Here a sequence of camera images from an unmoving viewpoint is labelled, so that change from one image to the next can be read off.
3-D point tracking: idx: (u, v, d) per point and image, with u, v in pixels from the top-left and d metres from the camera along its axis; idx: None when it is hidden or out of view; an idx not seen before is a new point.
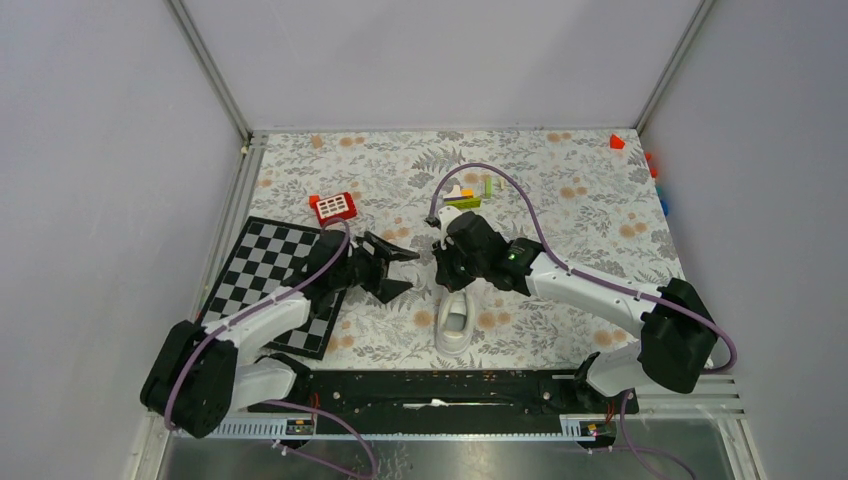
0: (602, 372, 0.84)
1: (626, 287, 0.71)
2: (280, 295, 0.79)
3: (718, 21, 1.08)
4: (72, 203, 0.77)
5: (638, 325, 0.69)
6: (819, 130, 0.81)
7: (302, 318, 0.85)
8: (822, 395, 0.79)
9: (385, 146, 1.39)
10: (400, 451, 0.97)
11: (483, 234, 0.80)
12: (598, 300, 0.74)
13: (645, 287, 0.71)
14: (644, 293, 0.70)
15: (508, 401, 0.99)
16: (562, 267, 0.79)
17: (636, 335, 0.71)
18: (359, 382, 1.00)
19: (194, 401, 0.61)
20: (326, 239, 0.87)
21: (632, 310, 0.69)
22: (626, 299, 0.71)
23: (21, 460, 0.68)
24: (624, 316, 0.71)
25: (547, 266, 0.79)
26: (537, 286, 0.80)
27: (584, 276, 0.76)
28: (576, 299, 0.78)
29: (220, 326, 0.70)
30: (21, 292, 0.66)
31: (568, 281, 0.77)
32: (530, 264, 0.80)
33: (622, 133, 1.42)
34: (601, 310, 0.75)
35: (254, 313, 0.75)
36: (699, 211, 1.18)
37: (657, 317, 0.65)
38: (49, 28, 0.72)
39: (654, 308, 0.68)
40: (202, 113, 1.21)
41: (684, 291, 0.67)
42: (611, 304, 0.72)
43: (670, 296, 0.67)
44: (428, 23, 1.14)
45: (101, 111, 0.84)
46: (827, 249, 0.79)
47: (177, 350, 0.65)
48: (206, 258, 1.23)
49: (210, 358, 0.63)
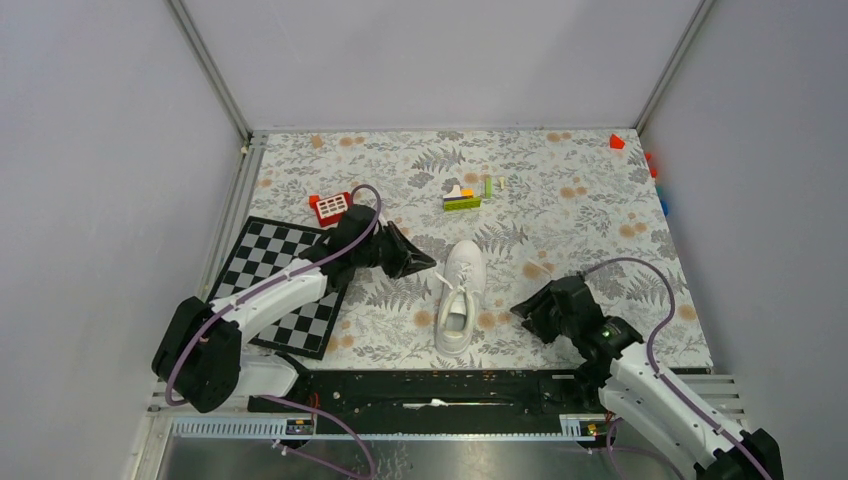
0: (627, 410, 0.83)
1: (710, 417, 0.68)
2: (293, 271, 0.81)
3: (719, 21, 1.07)
4: (72, 201, 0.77)
5: (707, 457, 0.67)
6: (821, 128, 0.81)
7: (319, 292, 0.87)
8: (821, 395, 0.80)
9: (385, 146, 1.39)
10: (400, 452, 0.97)
11: (585, 301, 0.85)
12: (674, 413, 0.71)
13: (728, 425, 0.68)
14: (725, 429, 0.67)
15: (508, 401, 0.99)
16: (652, 367, 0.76)
17: (700, 461, 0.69)
18: (359, 382, 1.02)
19: (198, 380, 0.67)
20: (353, 212, 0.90)
21: (706, 442, 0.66)
22: (704, 427, 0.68)
23: (19, 459, 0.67)
24: (694, 440, 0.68)
25: (637, 359, 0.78)
26: (618, 372, 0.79)
27: (673, 388, 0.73)
28: (654, 404, 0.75)
29: (228, 304, 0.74)
30: (22, 291, 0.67)
31: (654, 384, 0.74)
32: (621, 348, 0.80)
33: (622, 133, 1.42)
34: (672, 423, 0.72)
35: (265, 290, 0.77)
36: (699, 212, 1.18)
37: (729, 459, 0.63)
38: (49, 29, 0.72)
39: (730, 449, 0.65)
40: (202, 113, 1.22)
41: (767, 446, 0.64)
42: (687, 424, 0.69)
43: (751, 445, 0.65)
44: (428, 22, 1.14)
45: (101, 111, 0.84)
46: (829, 248, 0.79)
47: (183, 329, 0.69)
48: (206, 258, 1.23)
49: (214, 341, 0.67)
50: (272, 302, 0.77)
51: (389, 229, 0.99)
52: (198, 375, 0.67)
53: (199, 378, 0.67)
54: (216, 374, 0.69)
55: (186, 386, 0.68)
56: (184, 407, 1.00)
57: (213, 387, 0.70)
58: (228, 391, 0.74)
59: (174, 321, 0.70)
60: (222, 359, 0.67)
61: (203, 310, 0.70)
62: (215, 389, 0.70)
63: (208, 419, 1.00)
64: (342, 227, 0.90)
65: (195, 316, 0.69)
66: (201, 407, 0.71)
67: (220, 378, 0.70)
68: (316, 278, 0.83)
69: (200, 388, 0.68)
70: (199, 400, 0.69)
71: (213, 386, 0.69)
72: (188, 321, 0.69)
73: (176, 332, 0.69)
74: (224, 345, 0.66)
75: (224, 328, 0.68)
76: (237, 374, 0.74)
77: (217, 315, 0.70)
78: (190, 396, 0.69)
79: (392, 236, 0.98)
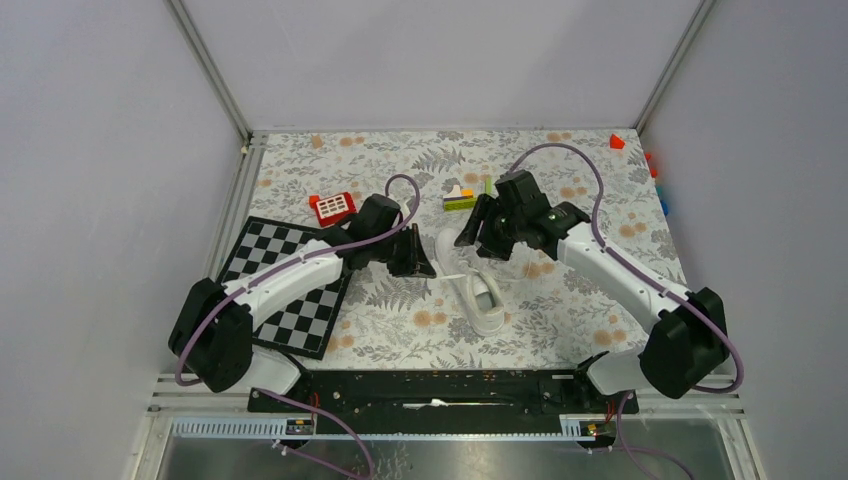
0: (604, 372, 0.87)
1: (655, 281, 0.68)
2: (308, 253, 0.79)
3: (719, 21, 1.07)
4: (72, 203, 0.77)
5: (652, 321, 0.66)
6: (821, 128, 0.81)
7: (335, 274, 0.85)
8: (822, 393, 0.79)
9: (385, 146, 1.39)
10: (400, 451, 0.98)
11: (529, 189, 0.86)
12: (620, 282, 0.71)
13: (674, 287, 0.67)
14: (670, 291, 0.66)
15: (508, 401, 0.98)
16: (598, 242, 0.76)
17: (649, 330, 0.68)
18: (359, 382, 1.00)
19: (211, 361, 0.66)
20: (379, 200, 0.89)
21: (652, 305, 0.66)
22: (650, 292, 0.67)
23: (19, 460, 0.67)
24: (642, 307, 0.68)
25: (584, 238, 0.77)
26: (565, 251, 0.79)
27: (617, 258, 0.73)
28: (601, 279, 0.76)
29: (240, 288, 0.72)
30: (21, 291, 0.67)
31: (600, 257, 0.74)
32: (568, 229, 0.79)
33: (622, 133, 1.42)
34: (621, 294, 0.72)
35: (276, 275, 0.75)
36: (699, 212, 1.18)
37: (676, 318, 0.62)
38: (49, 30, 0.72)
39: (675, 308, 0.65)
40: (203, 114, 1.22)
41: (712, 303, 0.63)
42: (633, 291, 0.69)
43: (697, 303, 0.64)
44: (427, 24, 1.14)
45: (101, 112, 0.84)
46: (828, 247, 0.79)
47: (196, 310, 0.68)
48: (206, 258, 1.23)
49: (226, 323, 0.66)
50: (282, 285, 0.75)
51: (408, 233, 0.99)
52: (212, 356, 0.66)
53: (212, 360, 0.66)
54: (229, 356, 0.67)
55: (200, 366, 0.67)
56: (185, 407, 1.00)
57: (228, 369, 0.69)
58: (240, 373, 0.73)
59: (187, 301, 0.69)
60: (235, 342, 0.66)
61: (216, 292, 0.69)
62: (229, 371, 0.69)
63: (209, 419, 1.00)
64: (366, 212, 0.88)
65: (209, 298, 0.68)
66: (215, 389, 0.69)
67: (234, 360, 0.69)
68: (331, 261, 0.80)
69: (214, 369, 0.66)
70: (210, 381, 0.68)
71: (227, 368, 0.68)
72: (200, 304, 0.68)
73: (190, 312, 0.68)
74: (236, 328, 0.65)
75: (236, 312, 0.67)
76: (249, 356, 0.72)
77: (229, 298, 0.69)
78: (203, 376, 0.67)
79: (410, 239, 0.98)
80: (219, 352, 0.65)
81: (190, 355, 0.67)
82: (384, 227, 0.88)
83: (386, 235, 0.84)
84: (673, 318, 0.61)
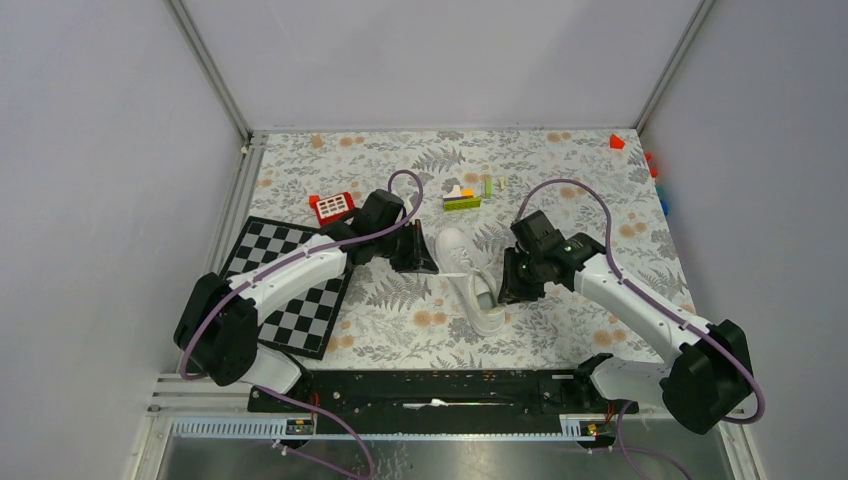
0: (615, 375, 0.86)
1: (676, 314, 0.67)
2: (312, 248, 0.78)
3: (719, 22, 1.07)
4: (71, 202, 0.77)
5: (673, 354, 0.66)
6: (821, 127, 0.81)
7: (339, 270, 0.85)
8: (822, 393, 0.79)
9: (385, 146, 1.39)
10: (400, 451, 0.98)
11: (541, 228, 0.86)
12: (641, 317, 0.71)
13: (694, 320, 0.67)
14: (691, 324, 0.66)
15: (508, 401, 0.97)
16: (616, 274, 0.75)
17: (669, 362, 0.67)
18: (359, 382, 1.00)
19: (217, 355, 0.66)
20: (383, 195, 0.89)
21: (672, 338, 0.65)
22: (670, 325, 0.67)
23: (19, 460, 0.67)
24: (662, 340, 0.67)
25: (601, 269, 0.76)
26: (583, 283, 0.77)
27: (635, 290, 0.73)
28: (616, 309, 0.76)
29: (244, 282, 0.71)
30: (20, 290, 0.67)
31: (618, 289, 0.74)
32: (584, 260, 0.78)
33: (622, 133, 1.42)
34: (641, 329, 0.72)
35: (278, 269, 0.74)
36: (700, 212, 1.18)
37: (696, 352, 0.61)
38: (48, 31, 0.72)
39: (696, 342, 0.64)
40: (203, 114, 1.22)
41: (734, 336, 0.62)
42: (652, 323, 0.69)
43: (718, 336, 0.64)
44: (427, 23, 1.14)
45: (100, 112, 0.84)
46: (828, 247, 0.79)
47: (201, 304, 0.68)
48: (206, 257, 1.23)
49: (232, 318, 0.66)
50: (286, 282, 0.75)
51: (410, 228, 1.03)
52: (217, 350, 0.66)
53: (217, 354, 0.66)
54: (235, 350, 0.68)
55: (206, 360, 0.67)
56: (185, 407, 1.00)
57: (234, 363, 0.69)
58: (247, 365, 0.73)
59: (192, 295, 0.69)
60: (241, 336, 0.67)
61: (220, 286, 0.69)
62: (235, 364, 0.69)
63: (208, 419, 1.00)
64: (369, 207, 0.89)
65: (214, 292, 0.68)
66: (222, 382, 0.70)
67: (239, 354, 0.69)
68: (335, 256, 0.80)
69: (220, 363, 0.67)
70: (217, 375, 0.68)
71: (233, 363, 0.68)
72: (204, 298, 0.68)
73: (195, 306, 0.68)
74: (241, 321, 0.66)
75: (241, 306, 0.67)
76: (256, 349, 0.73)
77: (234, 293, 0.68)
78: (209, 370, 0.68)
79: (413, 234, 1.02)
80: (224, 346, 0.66)
81: (195, 349, 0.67)
82: (387, 222, 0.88)
83: (391, 230, 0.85)
84: (696, 351, 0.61)
